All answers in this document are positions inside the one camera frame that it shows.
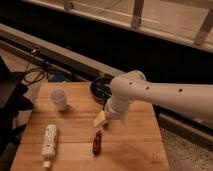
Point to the black frying pan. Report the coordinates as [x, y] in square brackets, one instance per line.
[100, 89]

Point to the black chair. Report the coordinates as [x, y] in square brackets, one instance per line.
[12, 101]

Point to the white remote controller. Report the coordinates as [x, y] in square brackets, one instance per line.
[49, 144]

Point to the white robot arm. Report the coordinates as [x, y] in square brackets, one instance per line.
[187, 99]

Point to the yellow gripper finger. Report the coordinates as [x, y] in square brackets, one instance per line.
[99, 119]

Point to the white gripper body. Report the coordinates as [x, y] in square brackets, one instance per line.
[112, 114]

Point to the clear plastic cup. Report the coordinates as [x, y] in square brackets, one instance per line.
[59, 98]

